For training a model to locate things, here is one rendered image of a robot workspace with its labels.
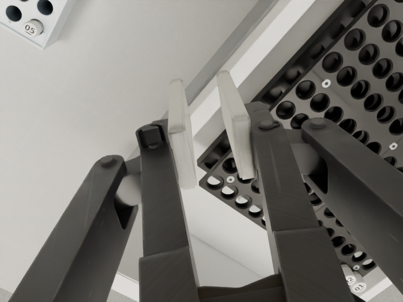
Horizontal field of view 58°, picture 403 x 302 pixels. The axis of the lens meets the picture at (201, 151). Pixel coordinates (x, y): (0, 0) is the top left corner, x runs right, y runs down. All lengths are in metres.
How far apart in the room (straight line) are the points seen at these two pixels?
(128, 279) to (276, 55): 0.21
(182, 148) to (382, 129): 0.17
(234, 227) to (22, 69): 0.26
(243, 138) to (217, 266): 0.24
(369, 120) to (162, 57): 0.20
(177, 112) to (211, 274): 0.22
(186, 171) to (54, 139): 0.28
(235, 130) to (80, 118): 0.28
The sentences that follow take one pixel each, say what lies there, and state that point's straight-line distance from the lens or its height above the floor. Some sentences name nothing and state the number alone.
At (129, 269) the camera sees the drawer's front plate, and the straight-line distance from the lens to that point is 0.29.
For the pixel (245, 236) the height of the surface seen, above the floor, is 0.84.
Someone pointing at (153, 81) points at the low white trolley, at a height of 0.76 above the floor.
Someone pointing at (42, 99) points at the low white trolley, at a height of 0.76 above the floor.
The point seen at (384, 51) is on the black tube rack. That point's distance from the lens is 0.26.
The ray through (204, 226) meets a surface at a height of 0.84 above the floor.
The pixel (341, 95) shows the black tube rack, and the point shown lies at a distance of 0.26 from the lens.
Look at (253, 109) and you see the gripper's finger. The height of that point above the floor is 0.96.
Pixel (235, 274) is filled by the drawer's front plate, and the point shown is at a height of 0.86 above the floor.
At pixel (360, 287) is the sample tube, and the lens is 0.36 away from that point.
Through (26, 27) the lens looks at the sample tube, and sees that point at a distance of 0.34.
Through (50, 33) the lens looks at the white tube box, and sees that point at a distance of 0.35.
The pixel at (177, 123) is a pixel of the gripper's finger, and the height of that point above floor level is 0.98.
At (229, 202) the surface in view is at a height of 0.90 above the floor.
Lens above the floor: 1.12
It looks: 62 degrees down
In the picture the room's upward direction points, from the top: 173 degrees clockwise
